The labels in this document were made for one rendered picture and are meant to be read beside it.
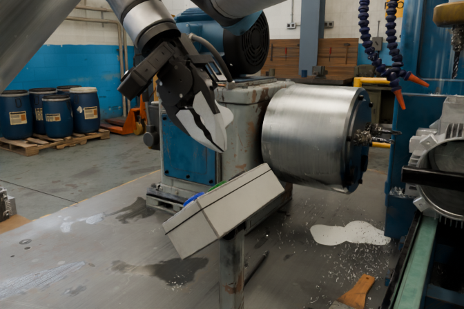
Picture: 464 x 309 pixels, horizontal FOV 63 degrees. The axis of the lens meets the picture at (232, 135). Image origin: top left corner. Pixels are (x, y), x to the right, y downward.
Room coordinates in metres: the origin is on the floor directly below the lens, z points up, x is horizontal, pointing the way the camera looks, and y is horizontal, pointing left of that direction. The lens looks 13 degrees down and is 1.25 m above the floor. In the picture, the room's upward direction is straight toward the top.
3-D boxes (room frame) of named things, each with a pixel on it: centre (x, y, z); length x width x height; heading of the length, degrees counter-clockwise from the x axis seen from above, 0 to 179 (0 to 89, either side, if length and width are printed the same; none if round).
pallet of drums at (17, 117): (5.09, 2.45, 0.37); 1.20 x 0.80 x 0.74; 145
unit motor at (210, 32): (1.05, 0.08, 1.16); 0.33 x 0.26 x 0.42; 58
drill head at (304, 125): (0.93, -0.17, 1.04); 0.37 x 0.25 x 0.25; 58
